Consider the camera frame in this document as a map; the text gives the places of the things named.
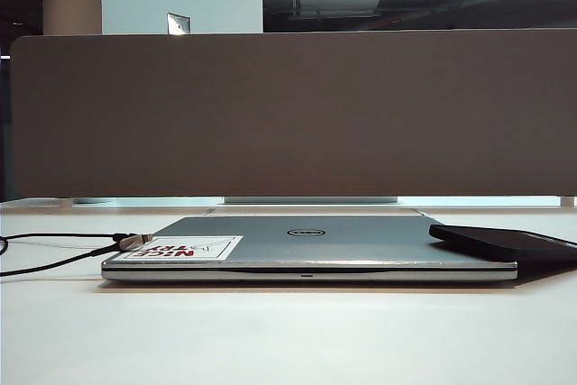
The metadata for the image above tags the black charging cable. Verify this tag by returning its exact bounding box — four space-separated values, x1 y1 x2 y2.
0 231 155 279

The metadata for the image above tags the silver Dell laptop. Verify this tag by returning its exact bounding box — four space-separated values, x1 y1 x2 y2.
101 215 518 282

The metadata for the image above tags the wide silver divider bracket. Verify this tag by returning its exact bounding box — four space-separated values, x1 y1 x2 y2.
224 196 398 205

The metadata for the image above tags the white sticker with red letters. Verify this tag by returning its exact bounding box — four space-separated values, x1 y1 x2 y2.
122 234 244 261

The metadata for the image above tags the silver wall switch plate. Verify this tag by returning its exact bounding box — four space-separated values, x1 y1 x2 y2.
167 11 191 36

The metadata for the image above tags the black smartphone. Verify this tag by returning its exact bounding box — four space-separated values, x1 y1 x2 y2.
427 224 577 274

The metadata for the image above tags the brown desk divider panel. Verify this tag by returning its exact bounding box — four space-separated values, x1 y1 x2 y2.
9 27 577 199

